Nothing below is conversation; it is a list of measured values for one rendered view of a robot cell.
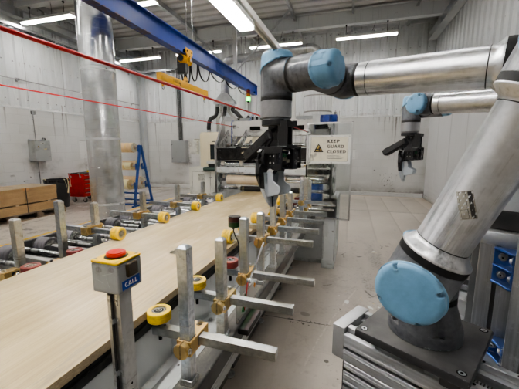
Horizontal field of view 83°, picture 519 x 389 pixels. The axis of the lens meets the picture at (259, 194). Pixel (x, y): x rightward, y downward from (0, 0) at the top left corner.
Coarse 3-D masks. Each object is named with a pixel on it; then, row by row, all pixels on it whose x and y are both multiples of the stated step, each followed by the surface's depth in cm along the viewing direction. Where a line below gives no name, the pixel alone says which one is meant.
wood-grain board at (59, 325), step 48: (240, 192) 375; (144, 240) 179; (192, 240) 179; (0, 288) 117; (48, 288) 117; (144, 288) 117; (0, 336) 87; (48, 336) 87; (96, 336) 87; (0, 384) 69; (48, 384) 69
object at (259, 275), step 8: (232, 272) 145; (256, 272) 142; (264, 272) 142; (272, 272) 142; (272, 280) 139; (280, 280) 138; (288, 280) 137; (296, 280) 136; (304, 280) 134; (312, 280) 133
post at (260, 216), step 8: (256, 216) 159; (264, 216) 161; (256, 224) 160; (264, 224) 162; (256, 232) 161; (264, 232) 163; (256, 248) 162; (264, 248) 164; (256, 256) 163; (264, 256) 165; (256, 264) 164; (264, 264) 166
